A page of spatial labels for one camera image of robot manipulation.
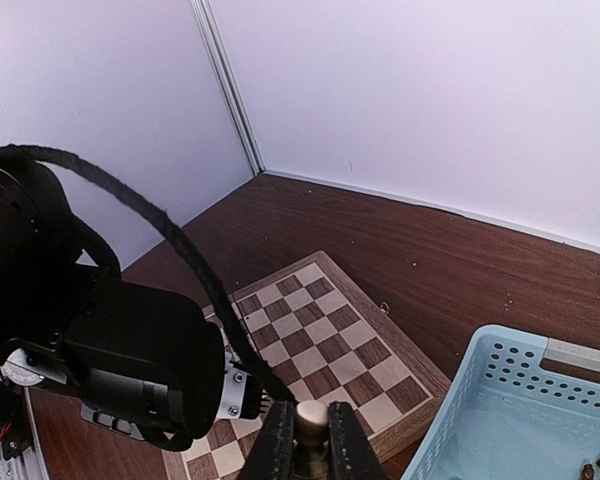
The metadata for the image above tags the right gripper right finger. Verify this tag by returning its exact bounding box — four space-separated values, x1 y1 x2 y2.
327 402 388 480

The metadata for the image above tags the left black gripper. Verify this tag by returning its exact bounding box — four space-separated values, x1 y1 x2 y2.
0 149 225 451

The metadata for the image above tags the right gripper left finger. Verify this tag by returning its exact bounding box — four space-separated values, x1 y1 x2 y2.
237 401 296 480

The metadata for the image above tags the dark brown pawn piece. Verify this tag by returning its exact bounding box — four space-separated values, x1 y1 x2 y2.
294 400 329 479

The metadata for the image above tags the wooden folding chess board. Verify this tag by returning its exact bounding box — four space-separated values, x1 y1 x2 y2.
162 249 454 480

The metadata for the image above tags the light blue plastic basket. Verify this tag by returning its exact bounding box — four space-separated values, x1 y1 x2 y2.
403 325 600 479

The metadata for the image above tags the front aluminium rail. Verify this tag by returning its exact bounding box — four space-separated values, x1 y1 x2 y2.
0 389 50 480

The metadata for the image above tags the left black cable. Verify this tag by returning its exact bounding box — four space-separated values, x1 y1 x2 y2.
0 143 299 404

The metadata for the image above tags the left aluminium frame post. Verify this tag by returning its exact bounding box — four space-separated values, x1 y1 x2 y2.
190 0 265 176

